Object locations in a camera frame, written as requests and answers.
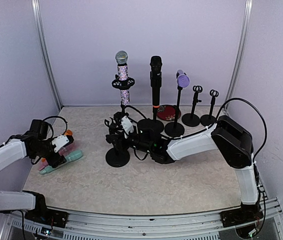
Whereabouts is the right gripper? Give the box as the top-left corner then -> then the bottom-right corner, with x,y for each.
106,127 -> 153,154

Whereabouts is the pink microphone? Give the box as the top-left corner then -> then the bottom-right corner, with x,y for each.
38,142 -> 77,171

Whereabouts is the teal microphone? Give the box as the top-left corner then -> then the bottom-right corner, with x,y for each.
39,149 -> 83,175

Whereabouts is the orange microphone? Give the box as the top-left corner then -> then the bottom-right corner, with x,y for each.
64,129 -> 73,136

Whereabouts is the black desk stand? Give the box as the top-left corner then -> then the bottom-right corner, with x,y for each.
181,85 -> 203,127

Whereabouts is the purple microphone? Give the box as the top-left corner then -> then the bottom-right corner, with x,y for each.
176,69 -> 190,88

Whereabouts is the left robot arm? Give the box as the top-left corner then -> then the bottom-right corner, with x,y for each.
0,119 -> 74,228

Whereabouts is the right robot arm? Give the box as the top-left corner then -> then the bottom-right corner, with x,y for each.
104,112 -> 266,227

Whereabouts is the black tripod microphone stand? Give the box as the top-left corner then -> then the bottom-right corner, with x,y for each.
110,76 -> 136,118

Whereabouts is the glitter microphone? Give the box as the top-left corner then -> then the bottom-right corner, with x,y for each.
114,50 -> 132,106

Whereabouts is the black microphone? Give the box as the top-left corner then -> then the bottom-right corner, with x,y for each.
150,55 -> 163,108

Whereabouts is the red patterned coaster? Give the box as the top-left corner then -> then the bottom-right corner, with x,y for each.
155,104 -> 177,122

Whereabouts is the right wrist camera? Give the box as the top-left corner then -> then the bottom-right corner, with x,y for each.
121,115 -> 135,139

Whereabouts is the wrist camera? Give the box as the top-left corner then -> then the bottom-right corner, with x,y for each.
121,115 -> 135,139
51,135 -> 74,153

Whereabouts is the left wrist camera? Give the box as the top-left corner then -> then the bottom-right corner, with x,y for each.
51,135 -> 74,153

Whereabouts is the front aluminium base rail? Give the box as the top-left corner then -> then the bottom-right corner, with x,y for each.
0,199 -> 283,240

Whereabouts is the black camera cable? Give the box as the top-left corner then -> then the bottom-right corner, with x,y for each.
216,97 -> 269,161

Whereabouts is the left aluminium frame post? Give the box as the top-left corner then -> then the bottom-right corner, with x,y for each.
31,0 -> 63,111

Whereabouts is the aluminium corner frame post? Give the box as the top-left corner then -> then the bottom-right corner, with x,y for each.
225,0 -> 254,102

